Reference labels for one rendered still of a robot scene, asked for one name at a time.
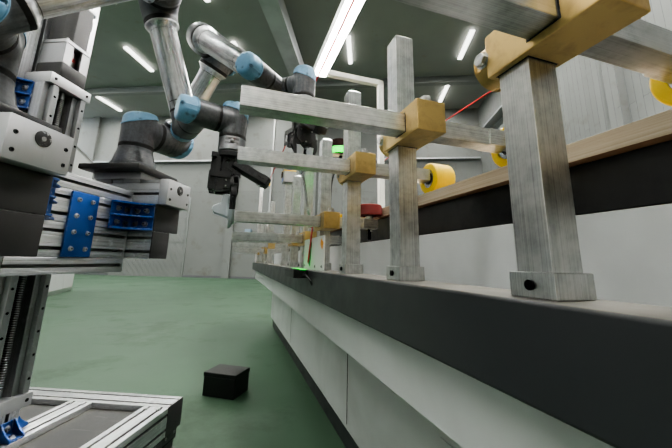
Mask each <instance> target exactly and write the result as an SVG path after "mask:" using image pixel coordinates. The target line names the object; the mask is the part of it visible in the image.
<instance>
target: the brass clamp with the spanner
mask: <svg viewBox="0 0 672 448"><path fill-rule="evenodd" d="M316 216H321V221H320V226H319V227H314V231H315V232H317V231H330V232H331V231H334V230H338V229H340V212H329V211H324V212H322V213H320V214H318V215H316Z"/></svg>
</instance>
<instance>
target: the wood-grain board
mask: <svg viewBox="0 0 672 448"><path fill-rule="evenodd" d="M669 140H672V109H670V110H667V111H664V112H661V113H658V114H656V115H653V116H650V117H647V118H644V119H641V120H638V121H635V122H632V123H629V124H626V125H623V126H620V127H618V128H615V129H612V130H609V131H606V132H603V133H600V134H597V135H594V136H591V137H588V138H585V139H582V140H579V141H577V142H574V143H571V144H568V145H566V149H567V156H568V164H569V168H570V167H574V166H577V165H581V164H585V163H588V162H592V161H596V160H599V159H603V158H607V157H610V156H614V155H618V154H621V153H625V152H629V151H632V150H636V149H640V148H644V147H647V146H651V145H655V144H658V143H662V142H666V141H669ZM507 184H509V176H508V165H506V166H503V167H501V168H498V169H495V170H492V171H489V172H486V173H483V174H480V175H477V176H474V177H471V178H468V179H465V180H462V181H460V182H457V183H454V184H451V185H448V186H445V187H442V188H439V189H436V190H433V191H430V192H427V193H424V194H422V195H419V196H418V209H419V208H423V207H426V206H430V205H434V204H437V203H441V202H445V201H448V200H452V199H456V198H459V197H463V196H467V195H471V194H474V193H478V192H482V191H485V190H489V189H493V188H496V187H500V186H504V185H507ZM386 217H390V210H389V206H386V207H384V208H382V216H381V217H376V218H373V219H376V220H378V219H382V218H386Z"/></svg>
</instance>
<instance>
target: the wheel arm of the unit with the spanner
mask: <svg viewBox="0 0 672 448"><path fill-rule="evenodd" d="M320 221H321V216H312V215H297V214H281V213H266V212H250V211H235V213H234V222H237V223H255V224H274V225H292V226H311V227H319V226H320ZM361 229H366V230H368V229H370V232H373V230H375V229H378V220H376V219H366V218H363V219H361Z"/></svg>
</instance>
